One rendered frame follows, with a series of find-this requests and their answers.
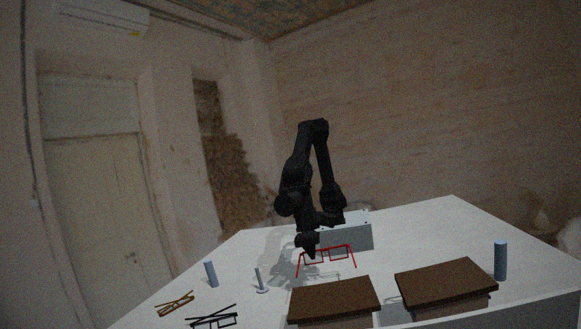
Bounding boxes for red glasses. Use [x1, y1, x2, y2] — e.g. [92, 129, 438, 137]
[295, 244, 357, 278]

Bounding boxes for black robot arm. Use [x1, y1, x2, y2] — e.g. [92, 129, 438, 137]
[273, 118, 347, 228]

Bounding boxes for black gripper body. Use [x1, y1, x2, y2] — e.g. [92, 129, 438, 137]
[293, 206, 320, 247]

